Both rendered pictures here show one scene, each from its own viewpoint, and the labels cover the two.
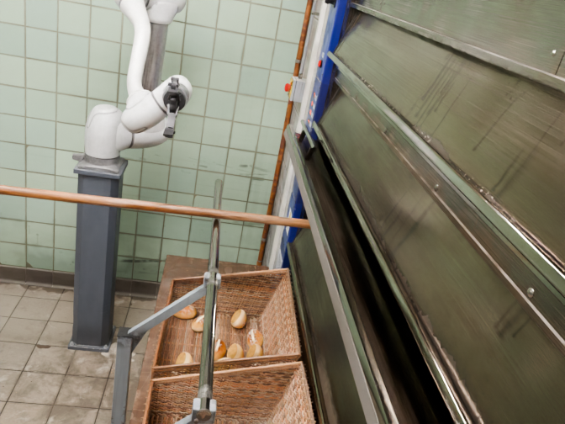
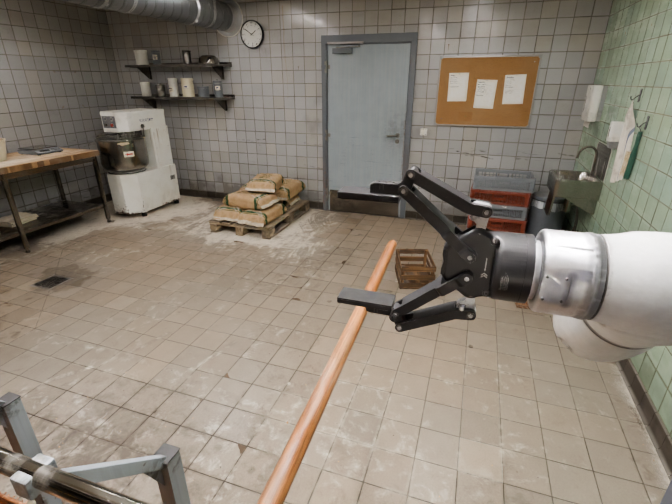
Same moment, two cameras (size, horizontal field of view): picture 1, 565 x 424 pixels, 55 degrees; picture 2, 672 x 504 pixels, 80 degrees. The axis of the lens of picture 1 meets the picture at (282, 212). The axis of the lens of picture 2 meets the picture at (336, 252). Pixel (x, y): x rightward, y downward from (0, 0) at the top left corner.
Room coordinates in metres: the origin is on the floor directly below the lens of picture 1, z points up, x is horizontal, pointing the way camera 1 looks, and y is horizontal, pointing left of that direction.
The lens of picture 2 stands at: (1.86, 0.00, 1.68)
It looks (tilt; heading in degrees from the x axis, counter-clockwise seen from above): 23 degrees down; 118
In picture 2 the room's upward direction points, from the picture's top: straight up
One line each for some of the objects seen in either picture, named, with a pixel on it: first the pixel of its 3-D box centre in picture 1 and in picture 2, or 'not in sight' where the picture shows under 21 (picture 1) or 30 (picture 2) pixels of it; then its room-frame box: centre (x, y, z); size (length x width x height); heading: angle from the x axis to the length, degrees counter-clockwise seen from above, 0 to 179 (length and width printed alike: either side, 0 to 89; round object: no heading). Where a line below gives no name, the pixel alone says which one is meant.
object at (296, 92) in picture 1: (297, 89); not in sight; (2.63, 0.05, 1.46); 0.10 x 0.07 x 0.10; 9
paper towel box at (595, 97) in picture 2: not in sight; (592, 106); (2.09, 4.74, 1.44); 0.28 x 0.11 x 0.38; 99
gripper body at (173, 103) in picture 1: (174, 101); (485, 263); (1.82, 0.44, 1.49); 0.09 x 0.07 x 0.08; 10
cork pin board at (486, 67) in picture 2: not in sight; (484, 92); (1.04, 5.00, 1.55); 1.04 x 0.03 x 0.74; 9
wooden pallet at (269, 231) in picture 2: not in sight; (263, 214); (-1.31, 3.91, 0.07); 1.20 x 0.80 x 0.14; 99
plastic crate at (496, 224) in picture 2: not in sight; (495, 219); (1.41, 4.65, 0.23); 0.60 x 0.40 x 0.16; 9
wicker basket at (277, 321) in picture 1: (226, 328); not in sight; (1.68, 0.12, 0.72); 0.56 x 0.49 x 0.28; 8
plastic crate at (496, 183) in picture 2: not in sight; (502, 179); (1.41, 4.65, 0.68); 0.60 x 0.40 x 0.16; 10
